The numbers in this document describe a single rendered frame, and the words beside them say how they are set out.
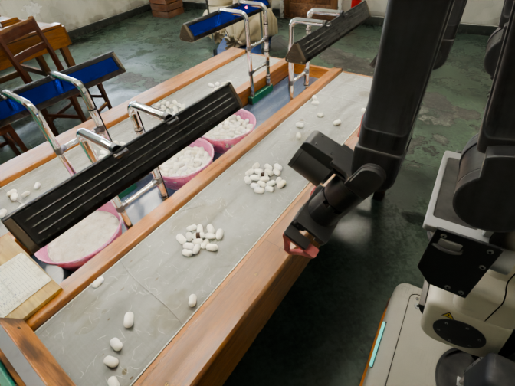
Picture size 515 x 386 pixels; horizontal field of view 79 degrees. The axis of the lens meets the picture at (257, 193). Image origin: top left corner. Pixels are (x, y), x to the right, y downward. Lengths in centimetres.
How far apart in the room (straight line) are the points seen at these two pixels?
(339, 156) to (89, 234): 89
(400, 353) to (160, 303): 86
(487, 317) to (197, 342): 62
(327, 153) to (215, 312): 51
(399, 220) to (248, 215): 127
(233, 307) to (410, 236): 142
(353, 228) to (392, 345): 83
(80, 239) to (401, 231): 165
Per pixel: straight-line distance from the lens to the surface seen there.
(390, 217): 209
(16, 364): 83
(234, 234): 96
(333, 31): 141
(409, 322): 140
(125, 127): 162
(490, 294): 78
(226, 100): 90
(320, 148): 46
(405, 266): 189
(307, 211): 54
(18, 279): 108
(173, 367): 79
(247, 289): 83
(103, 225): 115
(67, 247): 114
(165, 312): 87
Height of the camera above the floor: 148
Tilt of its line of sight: 44 degrees down
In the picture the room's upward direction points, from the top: 5 degrees counter-clockwise
